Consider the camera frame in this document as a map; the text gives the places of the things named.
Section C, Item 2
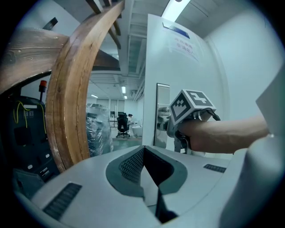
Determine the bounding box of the brown wooden stair stringer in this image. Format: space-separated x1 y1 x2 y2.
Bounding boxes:
45 0 125 172

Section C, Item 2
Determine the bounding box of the person's right hand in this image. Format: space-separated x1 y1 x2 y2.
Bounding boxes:
177 119 208 152

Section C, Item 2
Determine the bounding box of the brown wooden stair panel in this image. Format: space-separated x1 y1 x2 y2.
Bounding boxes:
0 28 68 94

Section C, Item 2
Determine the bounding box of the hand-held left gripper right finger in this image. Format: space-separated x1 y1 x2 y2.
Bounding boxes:
143 146 234 224

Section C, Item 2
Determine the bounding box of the black pallet stacker machine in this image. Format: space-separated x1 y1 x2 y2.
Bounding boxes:
0 80 61 190

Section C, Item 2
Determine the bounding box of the black flat wall bar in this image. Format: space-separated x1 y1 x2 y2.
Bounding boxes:
42 17 59 31

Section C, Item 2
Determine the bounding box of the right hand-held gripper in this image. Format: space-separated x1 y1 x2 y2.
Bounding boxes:
157 89 221 155

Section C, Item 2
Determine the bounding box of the dark wooden staircase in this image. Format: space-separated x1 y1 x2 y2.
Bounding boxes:
85 0 122 72

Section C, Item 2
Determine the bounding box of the blue and grey door plate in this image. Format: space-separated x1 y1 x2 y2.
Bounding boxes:
162 21 191 40

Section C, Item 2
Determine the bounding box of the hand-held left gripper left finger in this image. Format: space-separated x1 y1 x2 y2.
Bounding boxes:
30 145 163 228

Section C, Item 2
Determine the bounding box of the long ceiling light strip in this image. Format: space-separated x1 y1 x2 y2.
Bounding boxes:
161 0 192 23

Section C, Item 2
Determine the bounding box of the person's right forearm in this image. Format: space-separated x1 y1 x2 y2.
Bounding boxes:
204 115 270 155

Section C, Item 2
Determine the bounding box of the plastic wrapped pallet load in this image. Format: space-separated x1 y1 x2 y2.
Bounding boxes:
86 103 114 158

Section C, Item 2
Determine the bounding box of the white door with sign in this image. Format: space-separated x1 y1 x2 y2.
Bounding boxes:
142 13 230 156

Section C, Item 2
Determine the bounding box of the white paper notice red print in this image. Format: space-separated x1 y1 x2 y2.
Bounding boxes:
168 37 201 63

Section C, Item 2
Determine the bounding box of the black office chair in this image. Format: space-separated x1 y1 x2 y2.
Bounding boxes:
116 113 131 139

